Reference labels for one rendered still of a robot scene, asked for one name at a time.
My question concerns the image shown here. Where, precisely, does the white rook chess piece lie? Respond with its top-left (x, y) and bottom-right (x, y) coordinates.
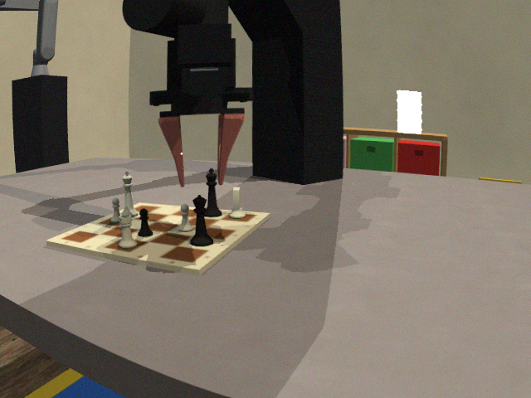
top-left (119, 215), bottom-right (137, 249)

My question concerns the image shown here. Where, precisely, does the white chess king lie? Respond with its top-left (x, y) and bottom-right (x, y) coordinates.
top-left (121, 171), bottom-right (138, 217)

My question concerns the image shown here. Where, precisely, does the white pawn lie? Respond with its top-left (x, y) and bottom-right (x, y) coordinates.
top-left (178, 204), bottom-right (193, 232)
top-left (111, 198), bottom-right (120, 223)

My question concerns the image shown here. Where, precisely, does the cream and brown chessboard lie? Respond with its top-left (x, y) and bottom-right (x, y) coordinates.
top-left (46, 203), bottom-right (270, 276)

